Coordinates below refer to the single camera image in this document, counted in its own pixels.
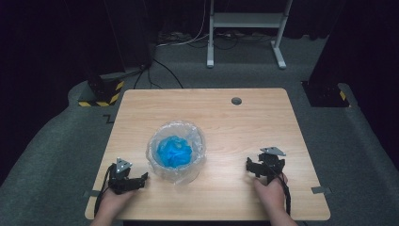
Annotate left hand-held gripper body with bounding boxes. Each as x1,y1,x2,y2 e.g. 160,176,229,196
107,156,141,195

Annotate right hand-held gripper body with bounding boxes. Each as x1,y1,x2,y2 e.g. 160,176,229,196
257,146,287,186

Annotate person's left hand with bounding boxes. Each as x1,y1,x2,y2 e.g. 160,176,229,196
99,186,139,218

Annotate person's right hand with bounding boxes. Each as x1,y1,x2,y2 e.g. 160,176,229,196
252,172,289,217

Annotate grey tape strip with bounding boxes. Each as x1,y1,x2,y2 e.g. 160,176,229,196
83,189,102,199
311,186,333,195

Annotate small round trash bin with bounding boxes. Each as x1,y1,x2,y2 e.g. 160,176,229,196
146,121,207,185

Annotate crumpled blue plastic bag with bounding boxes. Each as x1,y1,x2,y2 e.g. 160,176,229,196
156,135,194,170

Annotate clear plastic bin liner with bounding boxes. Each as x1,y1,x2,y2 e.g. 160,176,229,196
145,120,208,182

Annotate black stand with hazard-striped base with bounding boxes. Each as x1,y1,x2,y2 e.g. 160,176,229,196
62,0,126,108

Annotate white metal stand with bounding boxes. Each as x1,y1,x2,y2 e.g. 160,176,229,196
205,0,295,71

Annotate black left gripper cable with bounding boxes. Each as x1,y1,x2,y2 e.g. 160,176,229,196
93,164,115,218

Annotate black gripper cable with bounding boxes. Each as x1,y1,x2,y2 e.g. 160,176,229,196
93,164,115,218
276,173,293,217

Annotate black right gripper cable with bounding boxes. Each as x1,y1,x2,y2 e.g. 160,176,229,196
276,173,293,217

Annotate black floor cable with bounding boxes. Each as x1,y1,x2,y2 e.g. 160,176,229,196
133,57,184,90

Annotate bundle of black floor cables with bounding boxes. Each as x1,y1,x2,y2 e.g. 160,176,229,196
156,29,275,51

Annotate white floor cable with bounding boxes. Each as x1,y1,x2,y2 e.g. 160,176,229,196
155,0,211,49

